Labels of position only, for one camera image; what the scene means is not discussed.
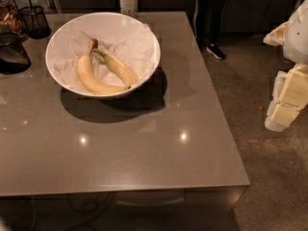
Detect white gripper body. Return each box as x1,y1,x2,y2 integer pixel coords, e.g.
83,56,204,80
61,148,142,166
283,0,308,64

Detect white bowl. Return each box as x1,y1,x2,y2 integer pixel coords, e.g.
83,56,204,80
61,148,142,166
45,13,161,99

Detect black sneaker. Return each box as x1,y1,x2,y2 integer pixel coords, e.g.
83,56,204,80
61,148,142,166
206,44,225,60

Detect black wire basket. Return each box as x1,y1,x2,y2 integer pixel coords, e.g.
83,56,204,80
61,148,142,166
0,32,31,74

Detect yellow banana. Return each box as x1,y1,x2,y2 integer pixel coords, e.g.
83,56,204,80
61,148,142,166
94,49,138,90
77,38,125,95

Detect white paper liner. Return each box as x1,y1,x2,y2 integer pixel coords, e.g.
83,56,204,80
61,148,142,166
50,24,160,97

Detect clear snack bag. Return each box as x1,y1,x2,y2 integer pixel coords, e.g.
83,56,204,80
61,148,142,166
0,0,27,39

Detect person leg dark trousers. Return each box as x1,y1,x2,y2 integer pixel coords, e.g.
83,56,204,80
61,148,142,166
195,0,226,44

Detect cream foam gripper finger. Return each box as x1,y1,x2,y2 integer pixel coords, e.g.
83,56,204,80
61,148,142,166
265,64,308,132
263,22,287,46

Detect black mesh pen cup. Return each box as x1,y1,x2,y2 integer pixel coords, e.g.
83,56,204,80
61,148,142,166
19,0,51,39

